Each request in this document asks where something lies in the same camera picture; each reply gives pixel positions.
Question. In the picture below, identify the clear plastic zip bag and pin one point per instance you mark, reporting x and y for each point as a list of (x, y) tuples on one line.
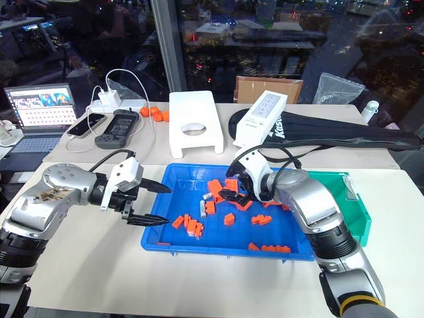
[(338, 89)]

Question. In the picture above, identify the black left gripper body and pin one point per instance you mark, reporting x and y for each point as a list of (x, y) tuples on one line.
[(121, 202)]

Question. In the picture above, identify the long white cardboard box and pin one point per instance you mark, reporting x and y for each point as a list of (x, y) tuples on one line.
[(261, 119)]

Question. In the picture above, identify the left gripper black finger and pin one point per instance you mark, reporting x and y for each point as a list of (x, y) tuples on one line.
[(147, 220), (155, 186)]

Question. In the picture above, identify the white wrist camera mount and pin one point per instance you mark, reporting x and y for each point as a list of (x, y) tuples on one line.
[(124, 174), (256, 169)]

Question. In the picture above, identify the blue plastic bin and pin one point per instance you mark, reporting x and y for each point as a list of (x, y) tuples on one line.
[(232, 236)]

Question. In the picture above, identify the silver AA battery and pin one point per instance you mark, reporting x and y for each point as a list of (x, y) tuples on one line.
[(203, 208), (207, 195)]

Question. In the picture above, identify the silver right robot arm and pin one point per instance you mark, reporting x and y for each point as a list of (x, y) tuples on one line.
[(311, 202)]

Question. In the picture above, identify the black fabric bag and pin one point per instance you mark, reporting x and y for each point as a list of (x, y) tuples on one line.
[(331, 130)]

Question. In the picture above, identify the open laptop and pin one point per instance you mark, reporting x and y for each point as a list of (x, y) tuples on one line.
[(39, 112)]

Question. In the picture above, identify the clear plastic label holder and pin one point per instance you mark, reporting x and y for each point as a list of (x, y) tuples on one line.
[(350, 189)]

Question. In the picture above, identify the white power strip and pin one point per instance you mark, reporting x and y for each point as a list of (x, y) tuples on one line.
[(132, 104)]

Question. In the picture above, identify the brown cardboard box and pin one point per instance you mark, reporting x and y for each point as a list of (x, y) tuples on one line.
[(251, 88)]

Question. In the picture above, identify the white plastic stand with hole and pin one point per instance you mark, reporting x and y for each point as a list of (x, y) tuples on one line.
[(195, 112)]

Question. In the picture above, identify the white object beside laptop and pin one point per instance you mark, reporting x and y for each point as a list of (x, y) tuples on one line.
[(6, 132)]

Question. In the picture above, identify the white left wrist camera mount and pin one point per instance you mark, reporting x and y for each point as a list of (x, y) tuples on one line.
[(124, 174)]

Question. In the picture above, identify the white bottle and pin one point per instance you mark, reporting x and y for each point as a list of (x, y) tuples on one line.
[(370, 111)]

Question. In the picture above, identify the dark grey handheld controller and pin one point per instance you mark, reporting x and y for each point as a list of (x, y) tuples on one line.
[(117, 129)]

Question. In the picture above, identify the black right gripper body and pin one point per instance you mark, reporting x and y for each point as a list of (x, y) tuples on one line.
[(243, 180)]

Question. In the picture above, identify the white charger plug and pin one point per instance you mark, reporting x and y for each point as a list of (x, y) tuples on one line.
[(107, 98)]

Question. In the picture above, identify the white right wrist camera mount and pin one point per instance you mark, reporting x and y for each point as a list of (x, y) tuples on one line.
[(256, 169)]

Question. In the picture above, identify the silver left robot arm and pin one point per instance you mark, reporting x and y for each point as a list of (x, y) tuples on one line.
[(49, 198)]

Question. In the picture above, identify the green plastic bin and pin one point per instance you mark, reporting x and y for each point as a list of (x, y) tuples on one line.
[(359, 218)]

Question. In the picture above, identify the black smartphone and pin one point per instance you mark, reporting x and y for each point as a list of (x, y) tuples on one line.
[(86, 124)]

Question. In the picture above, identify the orange toy brick pile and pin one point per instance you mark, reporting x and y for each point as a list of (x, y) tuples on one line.
[(154, 113)]

